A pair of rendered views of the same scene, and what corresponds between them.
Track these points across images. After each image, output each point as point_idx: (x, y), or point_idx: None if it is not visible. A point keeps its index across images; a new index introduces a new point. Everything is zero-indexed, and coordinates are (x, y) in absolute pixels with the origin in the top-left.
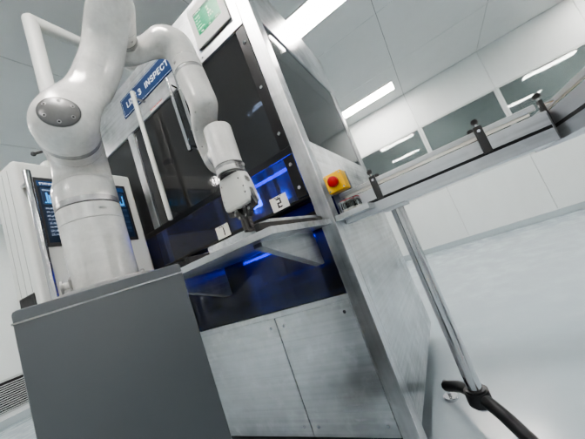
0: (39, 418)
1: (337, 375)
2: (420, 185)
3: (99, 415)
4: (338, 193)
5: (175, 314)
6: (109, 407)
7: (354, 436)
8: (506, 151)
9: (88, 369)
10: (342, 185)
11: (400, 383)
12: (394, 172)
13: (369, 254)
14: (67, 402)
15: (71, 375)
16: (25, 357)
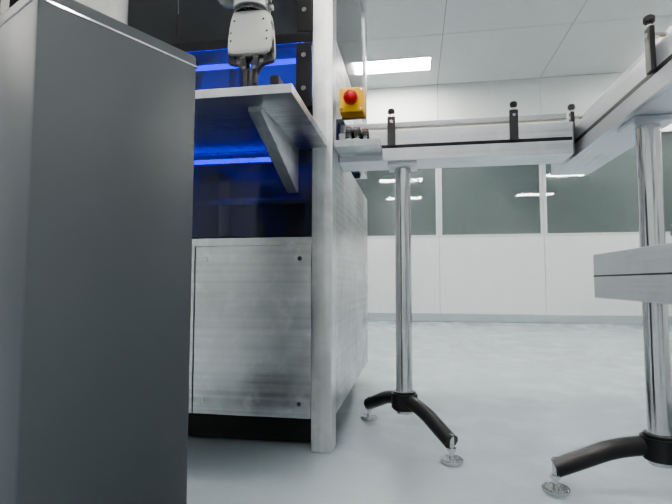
0: (40, 105)
1: (257, 336)
2: (438, 148)
3: (90, 144)
4: (346, 118)
5: (179, 103)
6: (100, 143)
7: (250, 415)
8: (528, 145)
9: (91, 94)
10: (359, 107)
11: (333, 357)
12: (417, 124)
13: (345, 218)
14: (66, 110)
15: (76, 88)
16: (41, 38)
